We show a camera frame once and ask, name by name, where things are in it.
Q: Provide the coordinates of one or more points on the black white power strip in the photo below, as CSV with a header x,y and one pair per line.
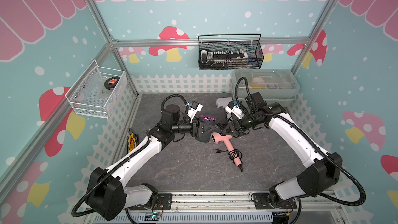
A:
x,y
222,58

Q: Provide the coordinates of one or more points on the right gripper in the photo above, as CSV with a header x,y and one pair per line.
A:
x,y
231,127

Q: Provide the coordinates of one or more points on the pink hair dryer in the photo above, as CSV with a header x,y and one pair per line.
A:
x,y
235,155

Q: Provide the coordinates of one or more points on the yellow black pliers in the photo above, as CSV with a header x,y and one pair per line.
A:
x,y
131,140

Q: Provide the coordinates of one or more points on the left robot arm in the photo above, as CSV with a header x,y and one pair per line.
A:
x,y
107,193

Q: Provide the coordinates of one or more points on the black red tape measure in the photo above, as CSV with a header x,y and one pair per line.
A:
x,y
111,83

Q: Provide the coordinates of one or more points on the green clear storage box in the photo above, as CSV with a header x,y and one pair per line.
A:
x,y
274,85

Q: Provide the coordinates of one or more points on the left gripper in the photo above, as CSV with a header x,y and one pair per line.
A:
x,y
194,132

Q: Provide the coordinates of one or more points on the black hair dryer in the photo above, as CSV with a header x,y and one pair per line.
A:
x,y
205,126

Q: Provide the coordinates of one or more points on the black wire mesh basket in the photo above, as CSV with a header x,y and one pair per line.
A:
x,y
249,43

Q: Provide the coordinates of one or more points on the white wire mesh basket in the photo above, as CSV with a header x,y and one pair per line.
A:
x,y
89,97

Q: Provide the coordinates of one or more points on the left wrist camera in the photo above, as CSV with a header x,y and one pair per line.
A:
x,y
194,107

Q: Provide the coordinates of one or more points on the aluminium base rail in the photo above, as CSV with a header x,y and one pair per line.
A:
x,y
231,207

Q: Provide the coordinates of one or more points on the white hair dryer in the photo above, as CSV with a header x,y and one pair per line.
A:
x,y
223,102

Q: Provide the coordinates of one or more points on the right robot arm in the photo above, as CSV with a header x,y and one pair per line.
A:
x,y
322,169

